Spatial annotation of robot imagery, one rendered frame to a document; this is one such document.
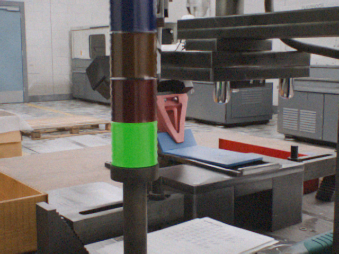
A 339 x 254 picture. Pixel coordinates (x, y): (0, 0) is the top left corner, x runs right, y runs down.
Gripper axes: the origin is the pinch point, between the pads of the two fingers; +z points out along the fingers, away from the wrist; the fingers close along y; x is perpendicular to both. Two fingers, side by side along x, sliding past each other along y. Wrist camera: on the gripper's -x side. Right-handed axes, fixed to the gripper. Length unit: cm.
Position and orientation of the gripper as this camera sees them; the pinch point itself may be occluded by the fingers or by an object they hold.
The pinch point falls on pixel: (177, 138)
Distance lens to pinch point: 80.7
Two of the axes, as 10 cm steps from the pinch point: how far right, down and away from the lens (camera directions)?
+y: 5.3, -4.1, -7.4
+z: 3.5, 9.0, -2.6
